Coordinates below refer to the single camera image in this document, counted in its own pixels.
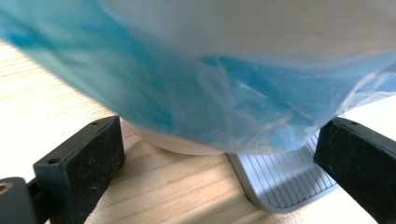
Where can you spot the clear plastic trash bag liner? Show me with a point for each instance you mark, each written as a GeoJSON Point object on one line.
{"type": "Point", "coordinates": [218, 93]}

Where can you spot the grey pedal trash can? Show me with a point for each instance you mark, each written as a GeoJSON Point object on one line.
{"type": "Point", "coordinates": [280, 186]}

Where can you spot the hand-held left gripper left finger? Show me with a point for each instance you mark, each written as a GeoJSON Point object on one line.
{"type": "Point", "coordinates": [84, 168]}

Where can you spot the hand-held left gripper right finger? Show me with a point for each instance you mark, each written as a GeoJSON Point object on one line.
{"type": "Point", "coordinates": [361, 168]}

